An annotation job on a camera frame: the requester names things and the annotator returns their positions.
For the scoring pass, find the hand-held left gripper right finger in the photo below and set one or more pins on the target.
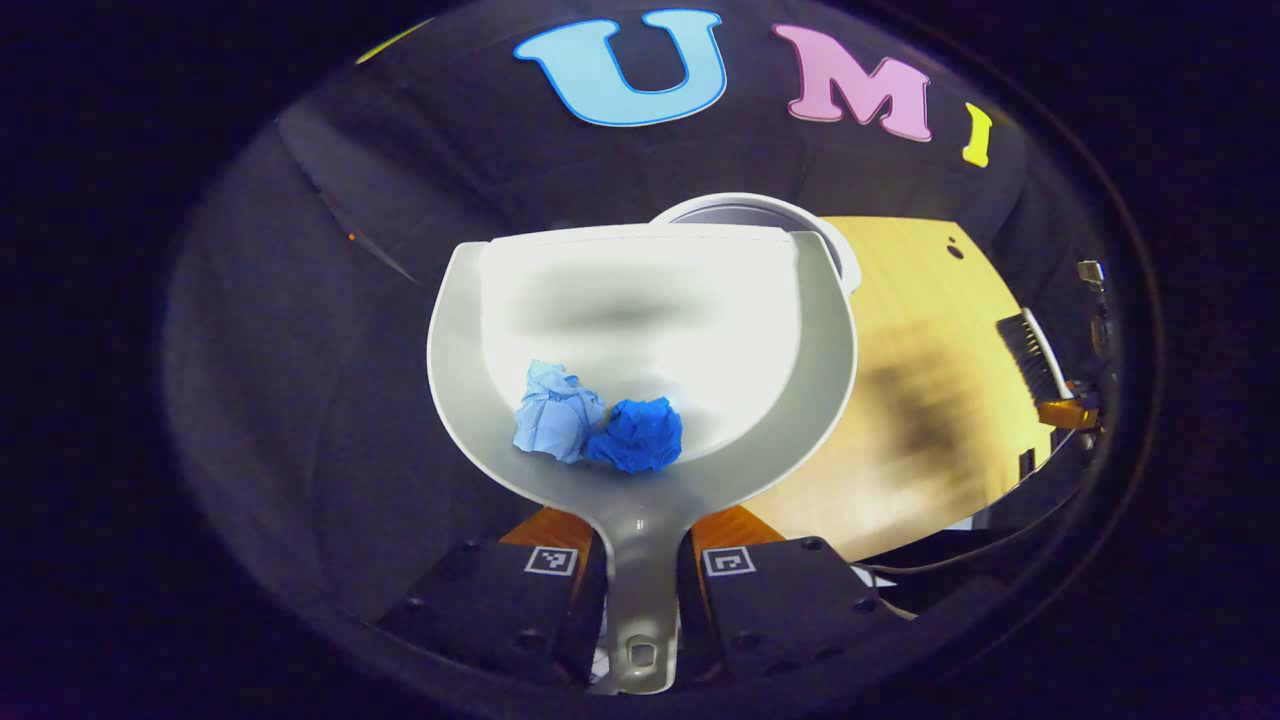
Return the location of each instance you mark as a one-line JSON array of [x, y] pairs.
[[697, 600]]

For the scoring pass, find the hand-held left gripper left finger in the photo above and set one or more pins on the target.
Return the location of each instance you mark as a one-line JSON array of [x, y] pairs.
[[585, 600]]

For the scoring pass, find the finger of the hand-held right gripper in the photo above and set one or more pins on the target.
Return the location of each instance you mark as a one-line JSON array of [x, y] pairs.
[[1065, 412]]

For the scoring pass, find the small grey broom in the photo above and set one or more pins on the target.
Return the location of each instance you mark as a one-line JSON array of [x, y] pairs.
[[1030, 350]]

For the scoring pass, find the dark blue paper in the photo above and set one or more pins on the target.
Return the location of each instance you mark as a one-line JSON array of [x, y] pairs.
[[640, 435]]

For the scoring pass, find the light blue paper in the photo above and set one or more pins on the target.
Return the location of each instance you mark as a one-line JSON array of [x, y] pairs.
[[550, 415]]

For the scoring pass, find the grey garbage bin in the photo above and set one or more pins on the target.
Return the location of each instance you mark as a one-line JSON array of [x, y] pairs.
[[830, 240]]

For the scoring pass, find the grey plastic dustpan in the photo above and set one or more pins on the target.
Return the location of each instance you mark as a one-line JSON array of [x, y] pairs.
[[650, 300]]

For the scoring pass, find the wooden desktop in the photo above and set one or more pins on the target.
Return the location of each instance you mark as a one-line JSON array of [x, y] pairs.
[[920, 330]]

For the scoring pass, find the black desk edge clip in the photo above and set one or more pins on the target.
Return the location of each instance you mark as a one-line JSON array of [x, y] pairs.
[[1027, 462]]

